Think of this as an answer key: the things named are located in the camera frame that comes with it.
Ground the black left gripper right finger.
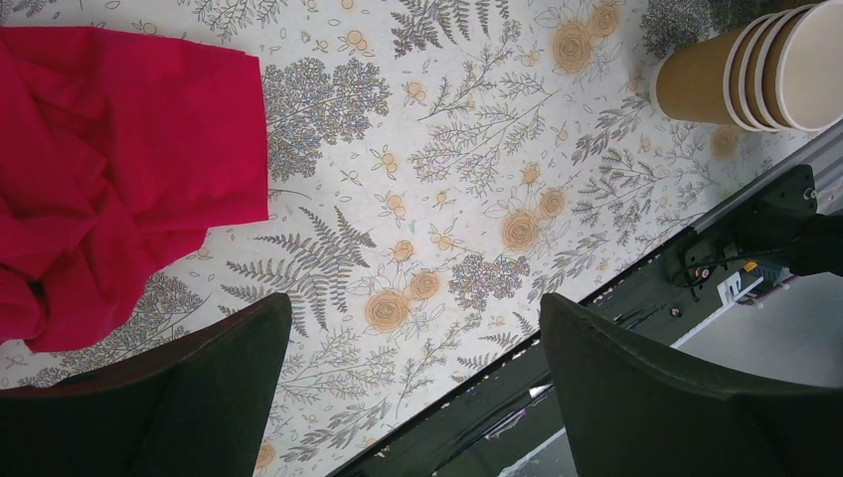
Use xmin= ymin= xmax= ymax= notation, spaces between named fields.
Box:
xmin=540 ymin=293 xmax=842 ymax=476

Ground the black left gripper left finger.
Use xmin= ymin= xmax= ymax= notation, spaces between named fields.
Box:
xmin=1 ymin=293 xmax=292 ymax=476

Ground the red cloth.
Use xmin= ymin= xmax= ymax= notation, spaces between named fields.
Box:
xmin=1 ymin=27 xmax=268 ymax=352

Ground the floral patterned table mat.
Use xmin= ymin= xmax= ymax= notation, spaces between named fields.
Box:
xmin=1 ymin=1 xmax=812 ymax=476

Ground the stack of brown paper cups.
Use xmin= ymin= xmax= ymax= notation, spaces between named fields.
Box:
xmin=650 ymin=1 xmax=842 ymax=132

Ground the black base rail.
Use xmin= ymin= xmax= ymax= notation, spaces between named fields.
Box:
xmin=339 ymin=165 xmax=842 ymax=476

